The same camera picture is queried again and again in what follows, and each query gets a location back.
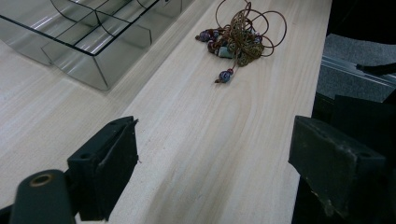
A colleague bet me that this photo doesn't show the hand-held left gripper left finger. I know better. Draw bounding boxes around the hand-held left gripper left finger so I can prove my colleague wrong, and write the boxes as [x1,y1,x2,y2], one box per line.
[66,116,139,222]

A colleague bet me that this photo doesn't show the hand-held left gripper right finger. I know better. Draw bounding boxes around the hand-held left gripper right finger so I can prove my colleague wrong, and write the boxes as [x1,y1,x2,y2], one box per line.
[288,115,387,219]

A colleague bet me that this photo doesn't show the clear acrylic divided organizer box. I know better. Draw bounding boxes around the clear acrylic divided organizer box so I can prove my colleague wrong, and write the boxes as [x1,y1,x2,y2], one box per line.
[0,0,195,91]

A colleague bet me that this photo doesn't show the brown cord beaded necklace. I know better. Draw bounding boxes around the brown cord beaded necklace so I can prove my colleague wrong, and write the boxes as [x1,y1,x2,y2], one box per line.
[194,0,288,84]

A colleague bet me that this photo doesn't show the grey carpet mat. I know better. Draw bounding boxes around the grey carpet mat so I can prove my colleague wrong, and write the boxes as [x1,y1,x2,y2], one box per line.
[316,33,396,104]

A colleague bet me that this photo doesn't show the aluminium rail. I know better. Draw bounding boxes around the aluminium rail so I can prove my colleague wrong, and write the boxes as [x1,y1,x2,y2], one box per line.
[320,55,396,89]

